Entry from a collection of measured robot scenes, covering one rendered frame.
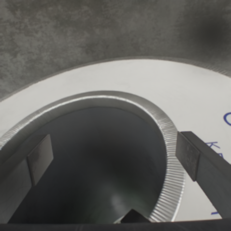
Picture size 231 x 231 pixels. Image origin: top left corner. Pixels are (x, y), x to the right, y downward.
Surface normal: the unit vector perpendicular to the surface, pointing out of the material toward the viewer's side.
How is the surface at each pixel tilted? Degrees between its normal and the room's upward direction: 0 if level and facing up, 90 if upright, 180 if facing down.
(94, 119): 2
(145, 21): 0
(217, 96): 90
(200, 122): 90
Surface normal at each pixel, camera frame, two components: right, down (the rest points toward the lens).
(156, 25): -0.03, 0.65
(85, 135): 0.20, 0.60
